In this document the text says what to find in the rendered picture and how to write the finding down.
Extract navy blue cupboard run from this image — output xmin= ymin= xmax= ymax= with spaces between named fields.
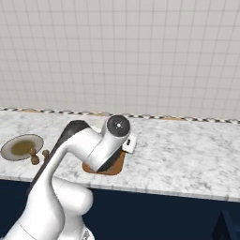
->
xmin=0 ymin=178 xmax=240 ymax=240

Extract brown wooden cutting board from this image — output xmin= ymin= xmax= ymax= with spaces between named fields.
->
xmin=82 ymin=150 xmax=127 ymax=176

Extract grey round plate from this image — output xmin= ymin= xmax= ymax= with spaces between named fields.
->
xmin=0 ymin=133 xmax=45 ymax=162

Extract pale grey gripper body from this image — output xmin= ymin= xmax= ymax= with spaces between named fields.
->
xmin=97 ymin=148 xmax=127 ymax=173

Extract olive brown meat piece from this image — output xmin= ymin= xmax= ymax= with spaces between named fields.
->
xmin=10 ymin=140 xmax=37 ymax=157

